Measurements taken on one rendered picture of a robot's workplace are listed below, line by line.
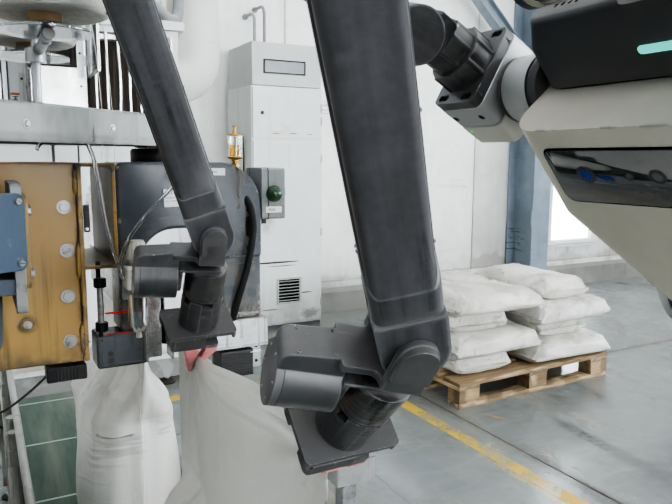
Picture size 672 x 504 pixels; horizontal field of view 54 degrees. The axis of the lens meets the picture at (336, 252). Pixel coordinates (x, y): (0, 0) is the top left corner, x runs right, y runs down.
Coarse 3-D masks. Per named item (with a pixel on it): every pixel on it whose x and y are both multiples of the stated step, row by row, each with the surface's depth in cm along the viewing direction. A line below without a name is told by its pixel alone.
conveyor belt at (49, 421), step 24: (24, 408) 259; (48, 408) 259; (72, 408) 259; (24, 432) 236; (48, 432) 236; (72, 432) 236; (48, 456) 217; (72, 456) 217; (48, 480) 201; (72, 480) 201
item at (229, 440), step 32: (192, 384) 103; (224, 384) 95; (256, 384) 89; (192, 416) 105; (224, 416) 87; (256, 416) 80; (192, 448) 106; (224, 448) 87; (256, 448) 81; (288, 448) 76; (192, 480) 105; (224, 480) 88; (256, 480) 81; (288, 480) 76; (320, 480) 70
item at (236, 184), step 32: (128, 192) 106; (160, 192) 108; (224, 192) 113; (256, 192) 116; (128, 224) 106; (160, 224) 109; (256, 256) 118; (224, 288) 116; (256, 288) 118; (128, 320) 108
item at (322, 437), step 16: (288, 416) 64; (304, 416) 63; (320, 416) 63; (336, 416) 60; (304, 432) 62; (320, 432) 63; (336, 432) 61; (352, 432) 60; (368, 432) 60; (384, 432) 65; (304, 448) 61; (320, 448) 62; (336, 448) 63; (352, 448) 62; (368, 448) 64; (384, 448) 65; (304, 464) 61; (320, 464) 62
